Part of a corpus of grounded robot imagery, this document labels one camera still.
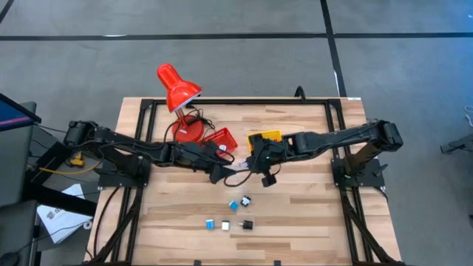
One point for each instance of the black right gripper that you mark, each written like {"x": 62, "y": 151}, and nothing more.
{"x": 275, "y": 151}

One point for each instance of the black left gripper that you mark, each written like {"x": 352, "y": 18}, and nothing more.
{"x": 196, "y": 157}

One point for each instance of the yellow plastic basket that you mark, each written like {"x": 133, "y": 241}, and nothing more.
{"x": 271, "y": 134}

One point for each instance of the red plastic basket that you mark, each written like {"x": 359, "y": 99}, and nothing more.
{"x": 223, "y": 136}

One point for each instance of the teal white USB charger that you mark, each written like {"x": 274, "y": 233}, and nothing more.
{"x": 210, "y": 224}
{"x": 233, "y": 205}

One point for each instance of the black white USB charger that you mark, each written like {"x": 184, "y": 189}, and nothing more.
{"x": 245, "y": 201}

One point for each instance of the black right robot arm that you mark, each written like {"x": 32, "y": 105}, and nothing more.
{"x": 351, "y": 136}

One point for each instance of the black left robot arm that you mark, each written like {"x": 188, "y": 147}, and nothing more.
{"x": 118, "y": 142}

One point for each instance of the dark grey office furniture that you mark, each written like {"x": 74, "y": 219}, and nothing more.
{"x": 15, "y": 166}

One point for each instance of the black labelled USB charger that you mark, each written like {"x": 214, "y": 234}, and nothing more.
{"x": 247, "y": 224}

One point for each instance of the red desk lamp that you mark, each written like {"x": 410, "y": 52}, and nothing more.
{"x": 177, "y": 88}

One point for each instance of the white table label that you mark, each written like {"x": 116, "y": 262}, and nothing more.
{"x": 354, "y": 98}

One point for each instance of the black stand leg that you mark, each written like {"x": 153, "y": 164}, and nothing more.
{"x": 59, "y": 201}

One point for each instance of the white paper sheet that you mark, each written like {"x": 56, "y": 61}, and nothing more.
{"x": 63, "y": 218}

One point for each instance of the grey chair base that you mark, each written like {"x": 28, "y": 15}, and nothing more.
{"x": 458, "y": 146}

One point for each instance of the dark computer monitor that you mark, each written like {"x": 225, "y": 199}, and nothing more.
{"x": 15, "y": 114}

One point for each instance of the black frame bracket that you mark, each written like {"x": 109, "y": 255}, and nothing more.
{"x": 277, "y": 263}
{"x": 197, "y": 263}

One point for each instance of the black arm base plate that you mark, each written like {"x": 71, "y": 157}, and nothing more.
{"x": 366, "y": 179}
{"x": 111, "y": 181}

